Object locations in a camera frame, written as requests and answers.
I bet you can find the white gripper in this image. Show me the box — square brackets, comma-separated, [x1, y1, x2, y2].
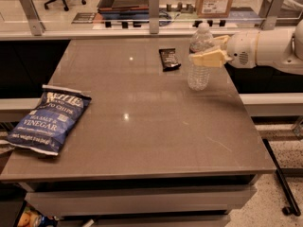
[188, 31, 258, 69]

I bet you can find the middle metal glass post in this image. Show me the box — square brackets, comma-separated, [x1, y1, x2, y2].
[149, 0, 159, 34]

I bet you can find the black snack bar wrapper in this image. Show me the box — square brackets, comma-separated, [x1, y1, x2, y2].
[159, 48, 181, 72]

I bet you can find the colourful snack bin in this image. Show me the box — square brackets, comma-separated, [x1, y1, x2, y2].
[14, 204, 58, 227]

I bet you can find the cardboard box with label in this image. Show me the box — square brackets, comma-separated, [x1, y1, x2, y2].
[195, 0, 233, 18]

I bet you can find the metal glass post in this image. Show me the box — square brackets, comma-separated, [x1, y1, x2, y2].
[19, 0, 45, 36]
[259, 0, 284, 30]
[149, 0, 159, 34]

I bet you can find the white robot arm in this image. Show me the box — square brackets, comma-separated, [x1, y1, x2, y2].
[189, 23, 303, 75]

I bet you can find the black floor rail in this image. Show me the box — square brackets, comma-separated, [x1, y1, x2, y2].
[263, 139, 302, 217]

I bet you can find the clear plastic water bottle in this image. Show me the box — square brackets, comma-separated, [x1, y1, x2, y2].
[187, 23, 214, 91]

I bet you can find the grey table drawer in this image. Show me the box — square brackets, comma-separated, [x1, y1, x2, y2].
[26, 185, 257, 217]

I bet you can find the blue kettle chip bag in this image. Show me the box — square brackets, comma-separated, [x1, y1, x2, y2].
[7, 85, 92, 156]

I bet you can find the right metal glass post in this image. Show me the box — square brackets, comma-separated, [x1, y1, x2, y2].
[259, 0, 284, 30]

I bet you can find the left metal glass post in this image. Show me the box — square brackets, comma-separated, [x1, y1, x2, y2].
[19, 0, 45, 36]

